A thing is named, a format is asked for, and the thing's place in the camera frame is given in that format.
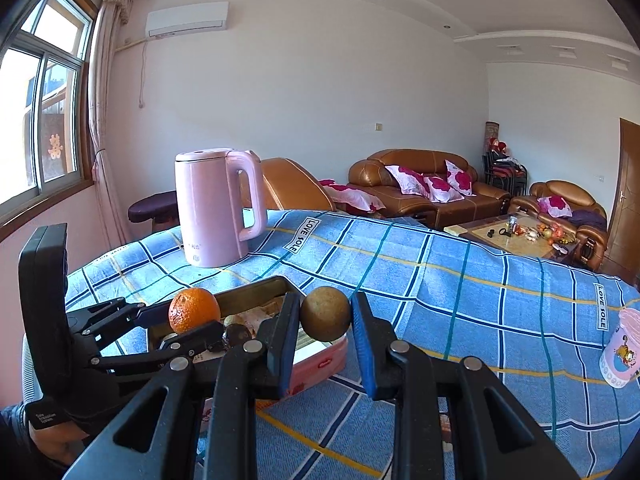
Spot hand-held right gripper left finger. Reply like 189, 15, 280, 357
60, 292, 302, 480

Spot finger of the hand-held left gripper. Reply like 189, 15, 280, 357
67, 297, 174, 349
90, 320, 227, 372

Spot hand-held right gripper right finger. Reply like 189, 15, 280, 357
350, 291, 583, 480

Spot orange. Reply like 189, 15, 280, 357
168, 287, 221, 335

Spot pink tin box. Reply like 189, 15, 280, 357
147, 275, 349, 431

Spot person's left forearm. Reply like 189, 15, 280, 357
0, 404, 68, 480

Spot person's left hand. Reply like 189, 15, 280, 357
28, 421, 94, 467

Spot cream paper packet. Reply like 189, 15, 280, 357
235, 296, 286, 333

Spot blue checked blanket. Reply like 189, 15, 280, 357
65, 208, 640, 480

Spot dark purple stool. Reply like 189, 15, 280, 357
128, 191, 180, 235

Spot pink electric kettle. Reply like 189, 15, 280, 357
174, 148, 268, 268

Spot red white floral blanket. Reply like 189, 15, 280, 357
318, 178, 387, 214

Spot brown leather recliner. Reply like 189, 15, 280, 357
240, 157, 336, 212

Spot wooden coffee table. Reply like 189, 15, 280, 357
444, 211, 581, 261

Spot red white floral pillow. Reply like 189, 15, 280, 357
422, 175, 453, 203
385, 165, 428, 197
445, 160, 477, 197
537, 195, 572, 217

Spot pale curtain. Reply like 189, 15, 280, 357
87, 0, 133, 248

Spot brown leather sofa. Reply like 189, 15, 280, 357
348, 148, 512, 229

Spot window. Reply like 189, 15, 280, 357
0, 0, 98, 213

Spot pile of colourful snacks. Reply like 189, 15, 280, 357
512, 222, 578, 256

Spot stacked dark chairs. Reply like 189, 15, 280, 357
482, 152, 528, 196

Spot pink cartoon cup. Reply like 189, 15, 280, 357
600, 308, 640, 390

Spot purple cloth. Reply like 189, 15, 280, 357
570, 208, 607, 231

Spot brown leather armchair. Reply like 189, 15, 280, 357
510, 180, 608, 273

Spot white air conditioner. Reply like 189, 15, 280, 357
145, 1, 229, 39

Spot brown wooden door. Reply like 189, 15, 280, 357
602, 117, 640, 281

